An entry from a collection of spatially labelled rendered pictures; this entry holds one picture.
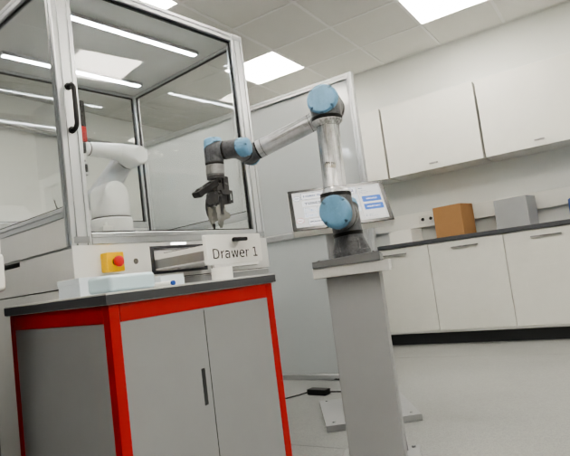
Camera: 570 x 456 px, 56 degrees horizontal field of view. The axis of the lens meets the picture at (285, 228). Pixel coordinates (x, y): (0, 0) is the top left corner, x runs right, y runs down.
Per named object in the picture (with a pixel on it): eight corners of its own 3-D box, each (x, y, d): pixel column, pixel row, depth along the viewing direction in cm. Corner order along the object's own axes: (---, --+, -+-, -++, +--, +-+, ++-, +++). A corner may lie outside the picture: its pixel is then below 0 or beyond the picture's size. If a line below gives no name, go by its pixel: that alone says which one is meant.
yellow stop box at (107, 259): (126, 270, 196) (124, 251, 197) (109, 271, 191) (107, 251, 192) (118, 271, 200) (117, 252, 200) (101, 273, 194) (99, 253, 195)
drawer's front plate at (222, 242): (262, 260, 212) (259, 232, 213) (208, 265, 190) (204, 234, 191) (260, 261, 213) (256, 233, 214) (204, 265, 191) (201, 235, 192)
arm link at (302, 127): (342, 97, 219) (240, 149, 231) (337, 89, 208) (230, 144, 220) (354, 122, 217) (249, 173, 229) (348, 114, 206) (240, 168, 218)
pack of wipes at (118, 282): (133, 289, 150) (131, 274, 150) (156, 287, 144) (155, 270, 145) (87, 295, 137) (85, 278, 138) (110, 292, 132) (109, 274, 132)
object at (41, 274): (269, 266, 264) (266, 237, 265) (75, 287, 186) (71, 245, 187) (154, 283, 324) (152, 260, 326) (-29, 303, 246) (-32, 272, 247)
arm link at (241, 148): (255, 140, 217) (230, 145, 220) (244, 133, 207) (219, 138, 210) (256, 159, 216) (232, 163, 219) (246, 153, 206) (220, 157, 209)
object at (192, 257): (256, 257, 212) (254, 242, 213) (207, 261, 192) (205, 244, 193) (191, 268, 238) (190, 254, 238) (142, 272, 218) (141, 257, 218)
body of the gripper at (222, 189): (233, 204, 214) (231, 175, 215) (218, 204, 208) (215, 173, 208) (221, 207, 219) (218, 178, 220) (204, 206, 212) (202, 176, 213)
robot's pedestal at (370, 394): (421, 448, 212) (393, 258, 219) (422, 478, 183) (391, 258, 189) (346, 451, 218) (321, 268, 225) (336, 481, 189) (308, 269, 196)
